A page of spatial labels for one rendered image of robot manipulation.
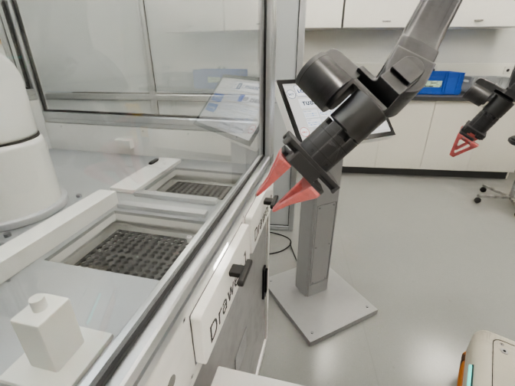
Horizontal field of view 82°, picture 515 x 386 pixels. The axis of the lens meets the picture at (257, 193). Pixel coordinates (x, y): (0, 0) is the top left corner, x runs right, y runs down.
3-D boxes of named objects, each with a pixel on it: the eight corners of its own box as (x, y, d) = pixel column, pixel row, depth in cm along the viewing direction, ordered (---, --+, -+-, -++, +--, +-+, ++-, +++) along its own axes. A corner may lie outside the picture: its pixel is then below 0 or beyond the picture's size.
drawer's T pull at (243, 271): (253, 263, 62) (252, 258, 61) (243, 288, 55) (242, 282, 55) (236, 260, 63) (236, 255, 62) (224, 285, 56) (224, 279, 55)
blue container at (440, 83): (443, 90, 352) (448, 70, 343) (460, 95, 315) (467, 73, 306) (390, 90, 358) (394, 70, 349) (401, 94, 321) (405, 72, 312)
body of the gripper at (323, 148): (280, 138, 46) (316, 103, 44) (324, 184, 48) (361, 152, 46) (279, 145, 40) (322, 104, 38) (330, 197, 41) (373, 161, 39)
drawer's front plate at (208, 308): (249, 260, 75) (249, 223, 71) (205, 366, 50) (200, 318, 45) (243, 260, 76) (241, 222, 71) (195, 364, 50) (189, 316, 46)
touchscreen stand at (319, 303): (376, 313, 164) (419, 129, 121) (309, 346, 145) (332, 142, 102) (319, 262, 204) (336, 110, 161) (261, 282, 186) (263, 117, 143)
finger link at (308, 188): (252, 181, 49) (294, 141, 46) (283, 211, 50) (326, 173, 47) (247, 195, 42) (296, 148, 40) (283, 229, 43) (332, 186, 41)
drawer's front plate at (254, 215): (273, 204, 103) (273, 175, 99) (252, 254, 78) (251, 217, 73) (267, 204, 104) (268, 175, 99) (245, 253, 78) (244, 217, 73)
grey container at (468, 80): (492, 91, 349) (496, 75, 342) (509, 94, 321) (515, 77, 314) (455, 90, 353) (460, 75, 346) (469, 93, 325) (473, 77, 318)
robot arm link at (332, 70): (431, 68, 38) (398, 105, 46) (368, 10, 40) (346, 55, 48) (365, 120, 36) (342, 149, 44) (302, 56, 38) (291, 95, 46)
